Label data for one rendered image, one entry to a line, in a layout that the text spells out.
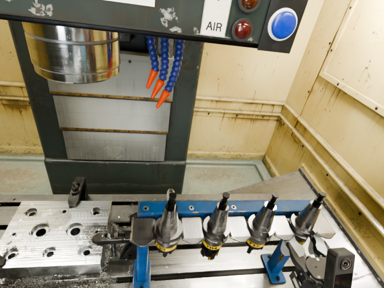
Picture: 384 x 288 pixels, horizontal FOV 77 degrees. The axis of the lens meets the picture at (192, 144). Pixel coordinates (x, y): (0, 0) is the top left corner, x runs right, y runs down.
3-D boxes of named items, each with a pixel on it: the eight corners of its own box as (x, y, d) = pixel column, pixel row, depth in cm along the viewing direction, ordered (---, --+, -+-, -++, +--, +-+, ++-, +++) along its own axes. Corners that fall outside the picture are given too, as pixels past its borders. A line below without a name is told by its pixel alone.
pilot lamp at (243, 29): (249, 41, 29) (254, 21, 28) (232, 39, 29) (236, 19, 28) (248, 40, 30) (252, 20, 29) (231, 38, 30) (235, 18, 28)
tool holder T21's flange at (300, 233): (302, 217, 64) (306, 211, 62) (318, 237, 59) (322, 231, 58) (282, 221, 62) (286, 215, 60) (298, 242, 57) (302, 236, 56)
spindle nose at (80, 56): (130, 64, 56) (129, 4, 49) (104, 90, 43) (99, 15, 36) (60, 53, 56) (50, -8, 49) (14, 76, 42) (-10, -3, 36)
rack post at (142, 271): (150, 293, 72) (155, 233, 55) (131, 295, 71) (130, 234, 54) (150, 260, 80) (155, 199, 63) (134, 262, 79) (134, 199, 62)
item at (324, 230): (338, 239, 59) (339, 237, 58) (318, 239, 58) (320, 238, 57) (322, 215, 64) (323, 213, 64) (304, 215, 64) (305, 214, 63)
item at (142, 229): (155, 247, 51) (155, 244, 50) (129, 247, 50) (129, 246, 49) (155, 219, 57) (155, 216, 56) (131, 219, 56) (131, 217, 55)
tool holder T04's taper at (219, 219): (222, 216, 58) (227, 196, 54) (229, 232, 54) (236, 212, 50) (204, 219, 56) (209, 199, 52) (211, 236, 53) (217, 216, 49)
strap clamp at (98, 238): (136, 259, 80) (136, 231, 71) (94, 260, 77) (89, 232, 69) (137, 249, 82) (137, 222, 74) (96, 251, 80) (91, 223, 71)
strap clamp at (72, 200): (80, 224, 87) (74, 195, 79) (70, 224, 87) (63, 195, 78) (88, 196, 98) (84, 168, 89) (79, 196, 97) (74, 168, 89)
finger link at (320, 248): (298, 234, 66) (306, 267, 59) (307, 220, 63) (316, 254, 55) (309, 236, 66) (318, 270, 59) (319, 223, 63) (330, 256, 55)
